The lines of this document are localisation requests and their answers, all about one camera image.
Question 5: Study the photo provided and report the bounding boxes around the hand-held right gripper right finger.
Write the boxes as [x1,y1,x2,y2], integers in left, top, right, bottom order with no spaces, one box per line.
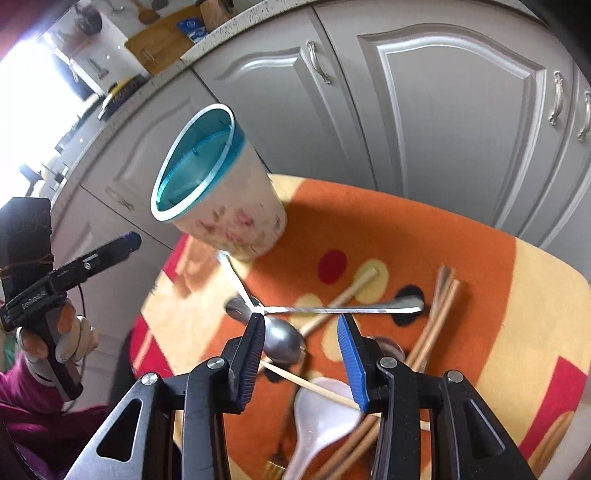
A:
[337,315,539,480]

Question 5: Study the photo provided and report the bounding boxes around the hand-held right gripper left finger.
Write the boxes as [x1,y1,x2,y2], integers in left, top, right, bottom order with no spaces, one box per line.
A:
[65,314,267,480]

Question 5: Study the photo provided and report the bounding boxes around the white plastic spoon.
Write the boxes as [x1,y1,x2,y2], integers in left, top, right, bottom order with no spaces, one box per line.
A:
[281,376,365,480]

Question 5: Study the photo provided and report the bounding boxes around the metal cabinet handle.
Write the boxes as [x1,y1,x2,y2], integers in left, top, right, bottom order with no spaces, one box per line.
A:
[576,89,591,142]
[307,40,332,85]
[549,71,565,126]

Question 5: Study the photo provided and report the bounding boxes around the grey cabinet door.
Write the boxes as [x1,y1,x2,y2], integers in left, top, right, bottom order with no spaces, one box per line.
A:
[191,6,385,191]
[570,55,591,217]
[316,0,583,252]

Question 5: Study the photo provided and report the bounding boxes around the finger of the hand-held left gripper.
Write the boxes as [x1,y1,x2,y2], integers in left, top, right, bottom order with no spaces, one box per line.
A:
[51,232,142,289]

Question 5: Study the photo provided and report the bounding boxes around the wooden knife block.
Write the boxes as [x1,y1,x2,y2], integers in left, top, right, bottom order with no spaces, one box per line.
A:
[201,0,234,29]

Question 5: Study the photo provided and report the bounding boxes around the orange and yellow printed blanket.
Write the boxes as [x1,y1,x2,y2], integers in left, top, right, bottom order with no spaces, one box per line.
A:
[127,173,591,480]

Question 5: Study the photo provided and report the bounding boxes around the person's left forearm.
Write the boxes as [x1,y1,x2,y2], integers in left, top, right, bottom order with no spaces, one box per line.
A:
[0,355,112,480]

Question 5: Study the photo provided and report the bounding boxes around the wooden cutting board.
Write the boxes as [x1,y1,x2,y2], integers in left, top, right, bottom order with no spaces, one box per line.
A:
[124,4,209,77]

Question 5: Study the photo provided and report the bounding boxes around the grey drawer cabinet front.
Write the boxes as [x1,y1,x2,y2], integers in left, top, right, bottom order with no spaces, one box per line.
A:
[50,78,223,335]

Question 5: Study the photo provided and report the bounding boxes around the metal drawer handle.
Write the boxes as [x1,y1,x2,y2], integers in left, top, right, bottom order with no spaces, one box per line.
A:
[105,186,135,212]

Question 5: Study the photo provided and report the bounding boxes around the floral cup with teal interior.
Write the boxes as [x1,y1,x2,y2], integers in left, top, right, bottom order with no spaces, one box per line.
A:
[150,104,288,262]

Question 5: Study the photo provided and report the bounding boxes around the dark round hanging pan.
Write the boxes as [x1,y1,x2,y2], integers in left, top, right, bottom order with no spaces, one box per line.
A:
[76,9,103,36]

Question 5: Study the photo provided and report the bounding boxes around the person's left hand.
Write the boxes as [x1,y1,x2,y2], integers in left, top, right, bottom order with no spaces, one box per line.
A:
[18,302,100,384]

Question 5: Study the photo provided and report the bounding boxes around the blue packet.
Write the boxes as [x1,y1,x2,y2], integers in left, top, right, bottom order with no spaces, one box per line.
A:
[178,17,206,45]

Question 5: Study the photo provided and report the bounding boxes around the wooden spatula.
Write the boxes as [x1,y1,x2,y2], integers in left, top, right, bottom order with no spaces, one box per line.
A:
[133,0,160,25]

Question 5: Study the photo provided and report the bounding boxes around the black and yellow tray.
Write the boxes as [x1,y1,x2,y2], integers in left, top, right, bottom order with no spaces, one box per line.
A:
[98,75,149,121]

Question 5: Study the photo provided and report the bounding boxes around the metal spoon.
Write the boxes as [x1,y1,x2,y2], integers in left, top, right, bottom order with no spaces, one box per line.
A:
[216,251,306,371]
[225,295,426,320]
[374,337,407,363]

